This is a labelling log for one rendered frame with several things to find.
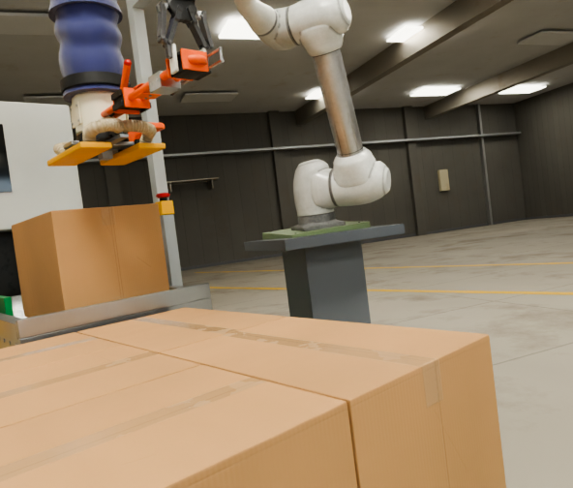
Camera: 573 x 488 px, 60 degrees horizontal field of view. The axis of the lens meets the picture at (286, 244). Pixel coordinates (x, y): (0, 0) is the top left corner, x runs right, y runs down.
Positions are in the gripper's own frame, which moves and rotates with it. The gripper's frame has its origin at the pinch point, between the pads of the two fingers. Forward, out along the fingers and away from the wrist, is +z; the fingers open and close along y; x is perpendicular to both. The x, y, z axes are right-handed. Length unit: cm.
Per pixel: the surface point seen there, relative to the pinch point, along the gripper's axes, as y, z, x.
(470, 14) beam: -673, -241, -264
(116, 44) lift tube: -5, -24, -51
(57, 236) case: 18, 38, -69
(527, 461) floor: -75, 124, 41
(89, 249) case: 8, 44, -69
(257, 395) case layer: 27, 70, 50
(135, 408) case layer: 41, 70, 36
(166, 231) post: -48, 40, -117
